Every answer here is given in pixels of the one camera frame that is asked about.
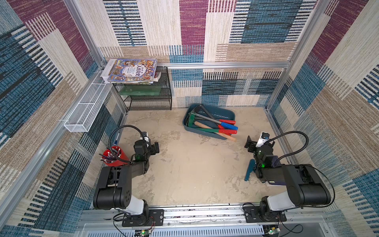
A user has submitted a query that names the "green board on shelf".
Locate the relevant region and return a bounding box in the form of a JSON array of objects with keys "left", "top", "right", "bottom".
[{"left": 119, "top": 86, "right": 161, "bottom": 96}]

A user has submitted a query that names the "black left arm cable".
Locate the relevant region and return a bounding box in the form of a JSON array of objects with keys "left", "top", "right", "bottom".
[{"left": 109, "top": 124, "right": 147, "bottom": 163}]

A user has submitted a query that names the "black wire shelf rack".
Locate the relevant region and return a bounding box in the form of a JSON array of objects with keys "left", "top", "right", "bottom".
[{"left": 114, "top": 67, "right": 172, "bottom": 111}]

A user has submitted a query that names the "green red handled hoe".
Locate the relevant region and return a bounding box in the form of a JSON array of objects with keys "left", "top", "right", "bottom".
[{"left": 188, "top": 113, "right": 237, "bottom": 135}]

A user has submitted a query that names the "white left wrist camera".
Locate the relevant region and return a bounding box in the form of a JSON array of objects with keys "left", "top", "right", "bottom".
[{"left": 141, "top": 131, "right": 151, "bottom": 143}]

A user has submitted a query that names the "colourful picture book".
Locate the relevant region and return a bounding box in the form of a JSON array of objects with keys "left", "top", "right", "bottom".
[{"left": 101, "top": 58, "right": 162, "bottom": 84}]

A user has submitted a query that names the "grey hoe red grip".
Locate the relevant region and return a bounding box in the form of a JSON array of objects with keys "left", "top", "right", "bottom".
[
  {"left": 199, "top": 104, "right": 224, "bottom": 129},
  {"left": 195, "top": 113, "right": 236, "bottom": 125}
]

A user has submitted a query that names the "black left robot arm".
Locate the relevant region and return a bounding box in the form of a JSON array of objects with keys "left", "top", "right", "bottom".
[{"left": 93, "top": 140, "right": 160, "bottom": 219}]

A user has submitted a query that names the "white wire mesh basket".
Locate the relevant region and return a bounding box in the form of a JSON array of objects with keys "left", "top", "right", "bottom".
[{"left": 64, "top": 83, "right": 112, "bottom": 133}]

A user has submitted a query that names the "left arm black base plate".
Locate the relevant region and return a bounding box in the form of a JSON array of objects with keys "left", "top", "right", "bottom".
[{"left": 121, "top": 209, "right": 164, "bottom": 227}]

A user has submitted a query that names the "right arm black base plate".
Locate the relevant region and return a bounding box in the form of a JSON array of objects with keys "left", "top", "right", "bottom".
[{"left": 242, "top": 203, "right": 287, "bottom": 223}]

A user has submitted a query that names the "chrome blue handled hoe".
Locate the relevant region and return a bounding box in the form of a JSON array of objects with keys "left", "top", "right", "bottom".
[{"left": 191, "top": 112, "right": 238, "bottom": 130}]

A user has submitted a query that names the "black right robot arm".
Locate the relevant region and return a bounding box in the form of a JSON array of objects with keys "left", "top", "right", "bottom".
[{"left": 243, "top": 132, "right": 335, "bottom": 222}]

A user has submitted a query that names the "teal plastic clamp tool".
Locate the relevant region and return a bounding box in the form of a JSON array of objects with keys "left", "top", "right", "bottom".
[{"left": 244, "top": 159, "right": 256, "bottom": 181}]

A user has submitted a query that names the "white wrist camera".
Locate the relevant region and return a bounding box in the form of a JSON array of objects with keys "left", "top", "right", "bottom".
[
  {"left": 141, "top": 131, "right": 151, "bottom": 143},
  {"left": 256, "top": 132, "right": 270, "bottom": 148}
]

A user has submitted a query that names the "teal plastic storage box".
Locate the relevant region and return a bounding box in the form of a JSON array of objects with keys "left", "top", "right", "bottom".
[{"left": 182, "top": 103, "right": 235, "bottom": 140}]

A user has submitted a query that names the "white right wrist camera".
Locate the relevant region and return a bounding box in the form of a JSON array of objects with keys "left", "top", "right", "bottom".
[{"left": 256, "top": 132, "right": 270, "bottom": 148}]

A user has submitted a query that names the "red pen cup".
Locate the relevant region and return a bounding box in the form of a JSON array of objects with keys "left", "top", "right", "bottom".
[{"left": 101, "top": 146, "right": 130, "bottom": 167}]

